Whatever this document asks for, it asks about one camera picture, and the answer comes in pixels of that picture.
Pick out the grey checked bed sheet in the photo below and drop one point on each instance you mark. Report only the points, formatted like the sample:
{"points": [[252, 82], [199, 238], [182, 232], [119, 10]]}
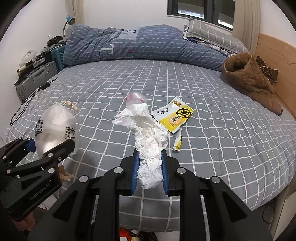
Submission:
{"points": [[229, 135]]}

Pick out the teal plastic crate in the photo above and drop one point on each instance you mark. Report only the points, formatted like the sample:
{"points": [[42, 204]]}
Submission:
{"points": [[57, 54]]}

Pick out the beige curtain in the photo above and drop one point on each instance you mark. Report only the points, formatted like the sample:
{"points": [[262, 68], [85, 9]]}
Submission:
{"points": [[246, 24]]}

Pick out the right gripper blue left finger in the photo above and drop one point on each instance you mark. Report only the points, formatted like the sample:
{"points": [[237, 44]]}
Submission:
{"points": [[135, 167]]}

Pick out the blue striped duvet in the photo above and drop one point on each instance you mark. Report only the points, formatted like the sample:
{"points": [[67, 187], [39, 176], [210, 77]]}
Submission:
{"points": [[157, 42]]}

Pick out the yellow snack wrapper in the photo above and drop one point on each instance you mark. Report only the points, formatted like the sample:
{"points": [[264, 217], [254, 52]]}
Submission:
{"points": [[173, 115]]}

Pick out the grey hard suitcase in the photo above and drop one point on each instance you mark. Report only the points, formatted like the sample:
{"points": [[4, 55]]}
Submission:
{"points": [[24, 88]]}

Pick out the white tissue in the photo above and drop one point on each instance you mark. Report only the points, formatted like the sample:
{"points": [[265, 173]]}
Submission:
{"points": [[150, 139]]}

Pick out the wooden headboard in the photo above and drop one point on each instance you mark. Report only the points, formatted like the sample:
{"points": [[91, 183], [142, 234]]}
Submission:
{"points": [[280, 55]]}

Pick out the clear bag with red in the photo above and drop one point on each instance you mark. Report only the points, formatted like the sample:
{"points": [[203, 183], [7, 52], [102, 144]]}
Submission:
{"points": [[134, 98]]}

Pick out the brown fleece jacket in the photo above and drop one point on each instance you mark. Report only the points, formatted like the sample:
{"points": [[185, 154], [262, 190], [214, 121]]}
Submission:
{"points": [[243, 73]]}

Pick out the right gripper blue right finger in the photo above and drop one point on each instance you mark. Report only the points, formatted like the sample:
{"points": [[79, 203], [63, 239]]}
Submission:
{"points": [[164, 171]]}

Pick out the blue desk lamp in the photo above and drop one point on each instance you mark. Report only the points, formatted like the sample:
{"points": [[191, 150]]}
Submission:
{"points": [[68, 26]]}

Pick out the dark framed window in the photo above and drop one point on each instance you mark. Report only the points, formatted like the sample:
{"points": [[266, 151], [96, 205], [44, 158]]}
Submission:
{"points": [[217, 12]]}

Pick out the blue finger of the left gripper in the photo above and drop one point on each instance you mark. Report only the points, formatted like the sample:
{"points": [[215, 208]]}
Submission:
{"points": [[30, 145]]}

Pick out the torn yellow wrapper strip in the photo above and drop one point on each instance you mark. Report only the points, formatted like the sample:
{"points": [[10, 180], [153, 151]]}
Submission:
{"points": [[178, 140]]}

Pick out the small tan paper scrap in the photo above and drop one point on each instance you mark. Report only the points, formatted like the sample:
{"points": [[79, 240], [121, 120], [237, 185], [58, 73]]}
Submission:
{"points": [[63, 175]]}

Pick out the grey checked pillow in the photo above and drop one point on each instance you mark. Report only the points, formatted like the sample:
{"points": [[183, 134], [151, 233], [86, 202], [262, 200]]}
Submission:
{"points": [[200, 32]]}

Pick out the red plastic bag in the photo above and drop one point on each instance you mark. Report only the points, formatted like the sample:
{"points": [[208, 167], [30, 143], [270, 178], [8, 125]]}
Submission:
{"points": [[124, 234]]}

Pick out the white translucent plastic bag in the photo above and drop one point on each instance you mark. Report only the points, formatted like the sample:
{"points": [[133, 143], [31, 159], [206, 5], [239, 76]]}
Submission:
{"points": [[56, 125]]}

